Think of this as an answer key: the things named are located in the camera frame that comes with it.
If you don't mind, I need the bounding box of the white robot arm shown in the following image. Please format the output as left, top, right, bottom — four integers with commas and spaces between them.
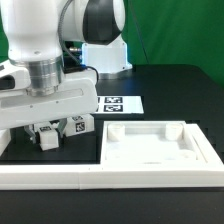
0, 0, 128, 137

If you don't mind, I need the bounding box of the white part left edge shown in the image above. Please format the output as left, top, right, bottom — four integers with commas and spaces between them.
0, 129, 11, 156

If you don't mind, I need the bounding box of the white sheet with tags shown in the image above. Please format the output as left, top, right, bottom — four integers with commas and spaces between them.
96, 96, 144, 114

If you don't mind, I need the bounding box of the white square table top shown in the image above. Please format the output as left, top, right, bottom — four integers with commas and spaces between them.
100, 121, 206, 166

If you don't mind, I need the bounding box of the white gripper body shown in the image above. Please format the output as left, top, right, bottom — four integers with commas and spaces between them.
0, 60, 98, 130

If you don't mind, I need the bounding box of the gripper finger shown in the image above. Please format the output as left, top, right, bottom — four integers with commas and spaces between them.
24, 125, 36, 144
57, 118, 67, 137

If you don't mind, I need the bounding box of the black cable with connector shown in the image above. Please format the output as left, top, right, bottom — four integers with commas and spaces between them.
65, 41, 84, 68

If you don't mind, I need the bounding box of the white L-shaped obstacle fence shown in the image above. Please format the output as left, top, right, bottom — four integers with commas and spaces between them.
0, 123, 224, 190

